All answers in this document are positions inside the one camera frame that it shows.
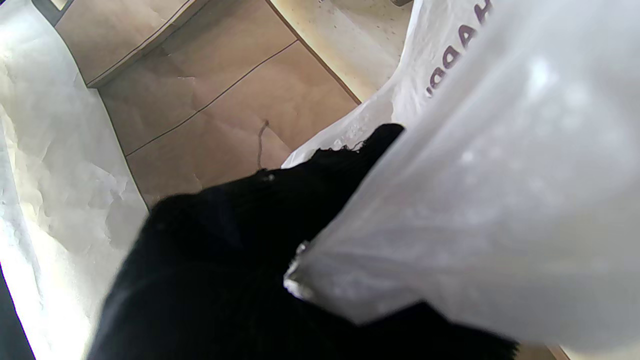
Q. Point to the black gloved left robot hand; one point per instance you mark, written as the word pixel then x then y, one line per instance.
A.
pixel 210 270

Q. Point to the white printed plastic bag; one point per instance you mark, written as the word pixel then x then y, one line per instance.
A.
pixel 500 200

